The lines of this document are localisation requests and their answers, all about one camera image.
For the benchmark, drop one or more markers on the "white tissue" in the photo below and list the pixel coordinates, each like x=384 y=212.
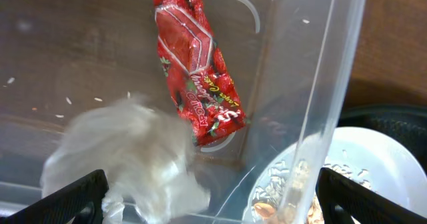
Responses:
x=145 y=154

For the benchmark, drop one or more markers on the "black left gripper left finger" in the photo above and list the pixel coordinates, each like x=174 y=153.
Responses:
x=79 y=202

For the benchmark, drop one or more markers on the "round black tray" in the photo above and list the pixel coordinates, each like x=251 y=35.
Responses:
x=404 y=123

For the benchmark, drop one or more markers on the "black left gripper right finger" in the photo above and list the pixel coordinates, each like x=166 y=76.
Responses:
x=343 y=201

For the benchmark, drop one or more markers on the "grey plate with food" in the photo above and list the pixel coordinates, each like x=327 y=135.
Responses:
x=370 y=158

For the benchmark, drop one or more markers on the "clear plastic waste bin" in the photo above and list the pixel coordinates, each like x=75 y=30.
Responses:
x=290 y=61

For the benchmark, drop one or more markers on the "red snack wrapper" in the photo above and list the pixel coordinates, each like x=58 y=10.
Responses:
x=196 y=73

